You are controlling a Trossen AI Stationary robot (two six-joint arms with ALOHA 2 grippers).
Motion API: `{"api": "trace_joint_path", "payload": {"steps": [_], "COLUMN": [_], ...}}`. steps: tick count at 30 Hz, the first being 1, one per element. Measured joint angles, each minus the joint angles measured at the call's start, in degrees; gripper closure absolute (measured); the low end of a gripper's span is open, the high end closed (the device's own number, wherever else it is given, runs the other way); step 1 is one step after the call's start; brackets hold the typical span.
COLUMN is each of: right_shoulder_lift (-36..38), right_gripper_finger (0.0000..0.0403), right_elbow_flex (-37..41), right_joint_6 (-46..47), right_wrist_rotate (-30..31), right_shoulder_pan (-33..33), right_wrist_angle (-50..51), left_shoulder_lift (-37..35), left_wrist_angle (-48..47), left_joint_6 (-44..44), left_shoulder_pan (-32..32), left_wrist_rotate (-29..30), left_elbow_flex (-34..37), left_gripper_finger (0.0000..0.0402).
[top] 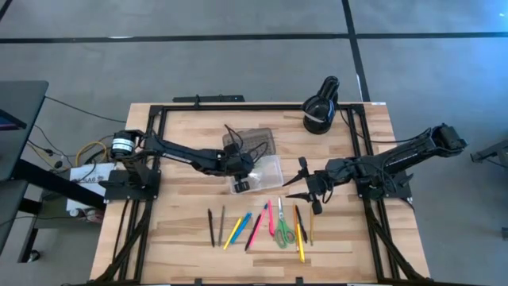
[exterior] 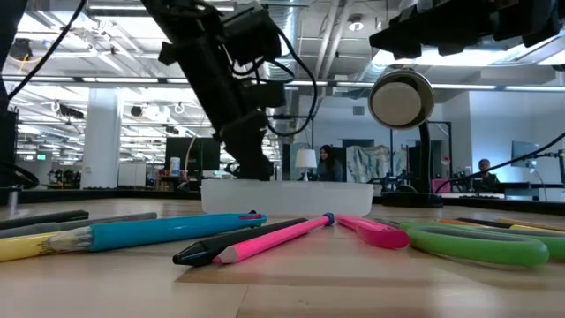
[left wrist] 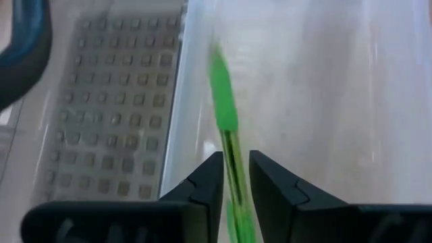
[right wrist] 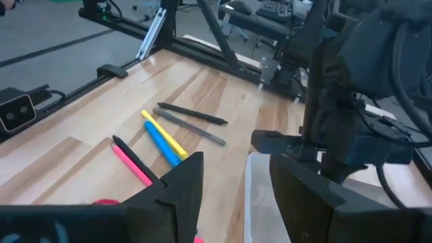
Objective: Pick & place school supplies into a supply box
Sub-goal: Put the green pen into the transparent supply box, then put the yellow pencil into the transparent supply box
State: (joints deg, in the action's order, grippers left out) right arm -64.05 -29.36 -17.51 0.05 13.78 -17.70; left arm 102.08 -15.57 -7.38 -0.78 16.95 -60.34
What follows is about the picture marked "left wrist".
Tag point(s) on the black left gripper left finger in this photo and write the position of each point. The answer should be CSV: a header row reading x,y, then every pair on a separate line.
x,y
135,222

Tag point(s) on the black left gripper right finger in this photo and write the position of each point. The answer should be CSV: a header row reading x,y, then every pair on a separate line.
x,y
303,219

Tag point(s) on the clear plastic supply box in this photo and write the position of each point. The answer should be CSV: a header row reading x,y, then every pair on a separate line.
x,y
303,101

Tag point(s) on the green pen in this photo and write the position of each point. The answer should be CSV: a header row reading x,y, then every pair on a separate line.
x,y
222,101

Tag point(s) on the black desk lamp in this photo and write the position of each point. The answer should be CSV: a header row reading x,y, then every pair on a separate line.
x,y
23,50

